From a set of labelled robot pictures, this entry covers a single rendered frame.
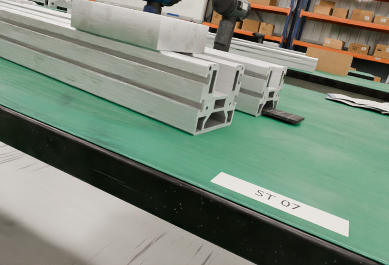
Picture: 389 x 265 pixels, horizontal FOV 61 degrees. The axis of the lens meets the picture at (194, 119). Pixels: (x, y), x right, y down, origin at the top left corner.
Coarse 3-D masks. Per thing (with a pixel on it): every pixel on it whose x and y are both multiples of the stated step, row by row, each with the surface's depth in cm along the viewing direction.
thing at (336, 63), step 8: (312, 48) 241; (312, 56) 241; (320, 56) 238; (328, 56) 236; (336, 56) 233; (344, 56) 230; (352, 56) 236; (320, 64) 239; (328, 64) 236; (336, 64) 234; (344, 64) 231; (328, 72) 237; (336, 72) 234; (344, 72) 232
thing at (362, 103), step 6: (330, 96) 95; (336, 96) 94; (342, 96) 94; (348, 102) 91; (354, 102) 92; (360, 102) 91; (366, 102) 91; (372, 102) 92; (378, 102) 95; (372, 108) 88; (378, 108) 88; (384, 108) 88
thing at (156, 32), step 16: (80, 0) 45; (80, 16) 45; (96, 16) 44; (112, 16) 42; (128, 16) 41; (144, 16) 39; (160, 16) 38; (96, 32) 44; (112, 32) 42; (128, 32) 41; (144, 32) 40; (160, 32) 39; (176, 32) 41; (192, 32) 44; (160, 48) 40; (176, 48) 42; (192, 48) 45
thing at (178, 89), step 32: (0, 32) 57; (32, 32) 52; (64, 32) 48; (32, 64) 53; (64, 64) 49; (96, 64) 45; (128, 64) 42; (160, 64) 41; (192, 64) 37; (224, 64) 43; (128, 96) 43; (160, 96) 40; (192, 96) 38; (224, 96) 42; (192, 128) 38
